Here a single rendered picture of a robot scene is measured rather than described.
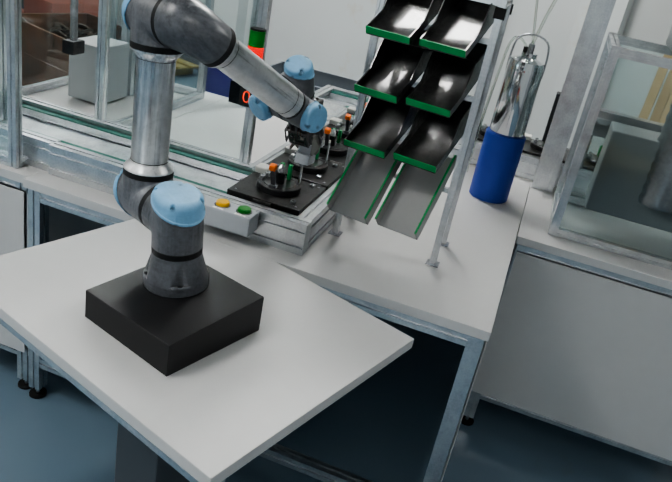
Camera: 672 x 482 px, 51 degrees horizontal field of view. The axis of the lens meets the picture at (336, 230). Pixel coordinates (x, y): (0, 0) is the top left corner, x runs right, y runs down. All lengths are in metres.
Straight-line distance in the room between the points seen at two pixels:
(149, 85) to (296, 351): 0.68
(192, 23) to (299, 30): 5.18
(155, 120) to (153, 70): 0.11
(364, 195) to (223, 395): 0.84
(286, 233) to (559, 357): 1.23
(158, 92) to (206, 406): 0.68
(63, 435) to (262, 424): 1.34
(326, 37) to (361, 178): 4.39
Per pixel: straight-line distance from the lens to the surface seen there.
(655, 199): 2.65
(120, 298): 1.64
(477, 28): 2.02
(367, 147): 2.00
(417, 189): 2.09
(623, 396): 2.87
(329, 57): 6.44
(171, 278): 1.62
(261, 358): 1.62
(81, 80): 3.18
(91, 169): 2.34
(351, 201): 2.09
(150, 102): 1.61
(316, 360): 1.65
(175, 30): 1.49
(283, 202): 2.13
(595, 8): 3.03
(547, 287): 2.67
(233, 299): 1.64
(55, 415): 2.77
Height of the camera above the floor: 1.81
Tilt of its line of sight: 25 degrees down
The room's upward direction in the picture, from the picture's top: 11 degrees clockwise
